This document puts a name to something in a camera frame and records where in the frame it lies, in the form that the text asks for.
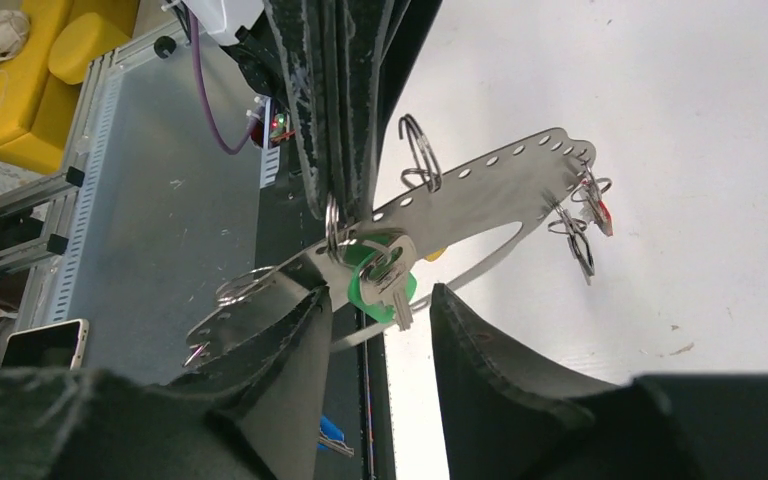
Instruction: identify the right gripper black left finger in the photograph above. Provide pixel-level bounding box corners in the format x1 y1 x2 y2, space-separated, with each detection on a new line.
0 287 332 479

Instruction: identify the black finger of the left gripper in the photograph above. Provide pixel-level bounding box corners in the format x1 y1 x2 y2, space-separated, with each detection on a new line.
264 0 394 221
373 0 442 187

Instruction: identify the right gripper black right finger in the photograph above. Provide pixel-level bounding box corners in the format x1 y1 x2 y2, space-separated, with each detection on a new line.
429 283 768 479

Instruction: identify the blue tagged key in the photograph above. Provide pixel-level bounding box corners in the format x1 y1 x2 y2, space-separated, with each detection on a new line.
317 415 354 458

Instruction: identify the yellow tagged key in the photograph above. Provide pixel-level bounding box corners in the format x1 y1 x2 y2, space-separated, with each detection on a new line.
423 247 447 262

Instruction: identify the green tagged key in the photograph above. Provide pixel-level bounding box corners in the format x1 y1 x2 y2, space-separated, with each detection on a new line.
345 231 418 331

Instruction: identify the black tagged key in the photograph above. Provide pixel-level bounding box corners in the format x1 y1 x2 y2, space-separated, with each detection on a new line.
567 225 595 286

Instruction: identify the red tagged key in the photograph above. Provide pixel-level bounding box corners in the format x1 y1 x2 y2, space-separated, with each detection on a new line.
583 198 614 237

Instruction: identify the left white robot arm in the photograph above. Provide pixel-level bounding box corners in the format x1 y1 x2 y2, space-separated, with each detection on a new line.
185 0 441 221

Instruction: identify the white smartphone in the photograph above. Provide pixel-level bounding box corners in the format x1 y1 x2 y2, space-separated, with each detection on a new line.
1 319 89 369

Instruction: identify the yellow sofa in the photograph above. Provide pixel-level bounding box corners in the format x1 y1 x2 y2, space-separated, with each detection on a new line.
0 1 139 174

